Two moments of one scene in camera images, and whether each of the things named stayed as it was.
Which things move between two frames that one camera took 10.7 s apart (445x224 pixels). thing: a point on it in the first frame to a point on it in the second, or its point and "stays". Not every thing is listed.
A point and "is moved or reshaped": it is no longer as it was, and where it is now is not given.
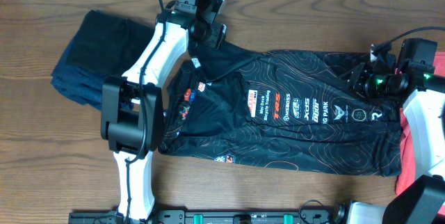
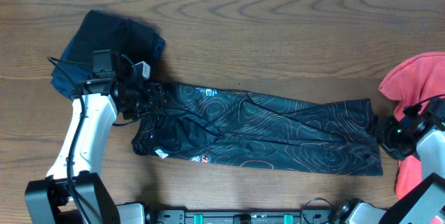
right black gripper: x=356 y=84 to x=382 y=129
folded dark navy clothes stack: x=102 y=46 stays
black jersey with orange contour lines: x=296 y=108 is moved or reshaped
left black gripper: x=219 y=35 to x=154 y=100
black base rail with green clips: x=206 y=216 stays
